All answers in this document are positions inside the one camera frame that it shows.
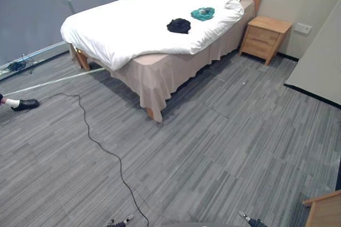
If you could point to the white floor strip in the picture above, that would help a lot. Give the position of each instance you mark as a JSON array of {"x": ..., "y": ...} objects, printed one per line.
[{"x": 53, "y": 80}]

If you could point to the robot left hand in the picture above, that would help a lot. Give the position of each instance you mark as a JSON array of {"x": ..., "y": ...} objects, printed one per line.
[{"x": 120, "y": 221}]

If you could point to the white wall socket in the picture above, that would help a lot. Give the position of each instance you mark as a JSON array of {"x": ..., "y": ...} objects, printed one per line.
[{"x": 303, "y": 28}]

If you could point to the teal crumpled cloth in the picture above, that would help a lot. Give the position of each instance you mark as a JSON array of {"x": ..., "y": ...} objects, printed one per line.
[{"x": 203, "y": 14}]

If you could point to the beige bed sheet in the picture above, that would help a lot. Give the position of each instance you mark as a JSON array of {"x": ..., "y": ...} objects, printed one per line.
[{"x": 170, "y": 69}]

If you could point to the wooden nightstand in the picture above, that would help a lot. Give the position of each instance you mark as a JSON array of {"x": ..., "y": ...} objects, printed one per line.
[{"x": 265, "y": 39}]

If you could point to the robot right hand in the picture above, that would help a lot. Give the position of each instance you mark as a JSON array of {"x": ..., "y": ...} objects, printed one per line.
[{"x": 251, "y": 220}]

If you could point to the person's foot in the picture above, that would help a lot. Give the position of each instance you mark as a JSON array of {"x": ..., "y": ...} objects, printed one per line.
[{"x": 22, "y": 103}]

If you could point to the black crumpled cloth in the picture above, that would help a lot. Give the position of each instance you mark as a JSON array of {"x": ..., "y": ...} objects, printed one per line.
[{"x": 179, "y": 25}]

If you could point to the wooden furniture piece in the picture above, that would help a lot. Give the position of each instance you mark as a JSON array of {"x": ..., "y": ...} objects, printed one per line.
[{"x": 323, "y": 209}]

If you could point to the grey window blind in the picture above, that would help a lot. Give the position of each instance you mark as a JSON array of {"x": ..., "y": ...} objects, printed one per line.
[{"x": 53, "y": 11}]

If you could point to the white duvet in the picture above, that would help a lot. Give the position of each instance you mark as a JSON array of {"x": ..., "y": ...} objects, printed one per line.
[{"x": 138, "y": 22}]

